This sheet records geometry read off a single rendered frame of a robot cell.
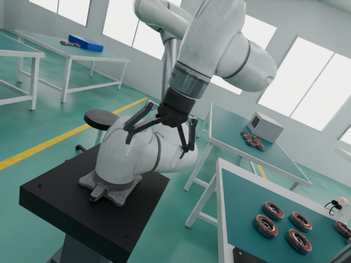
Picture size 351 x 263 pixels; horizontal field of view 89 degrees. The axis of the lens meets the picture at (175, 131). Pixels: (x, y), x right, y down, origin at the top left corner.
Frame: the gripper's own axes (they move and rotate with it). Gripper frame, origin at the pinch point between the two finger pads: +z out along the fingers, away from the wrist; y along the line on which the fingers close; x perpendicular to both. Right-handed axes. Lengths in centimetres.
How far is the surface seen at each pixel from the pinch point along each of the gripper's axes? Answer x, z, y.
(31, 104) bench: -204, 106, 104
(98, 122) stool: -111, 53, 20
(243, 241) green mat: 2, 29, -55
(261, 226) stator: -4, 25, -68
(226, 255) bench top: 8, 30, -43
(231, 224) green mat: -6, 29, -53
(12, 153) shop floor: -118, 113, 81
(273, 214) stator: -13, 24, -84
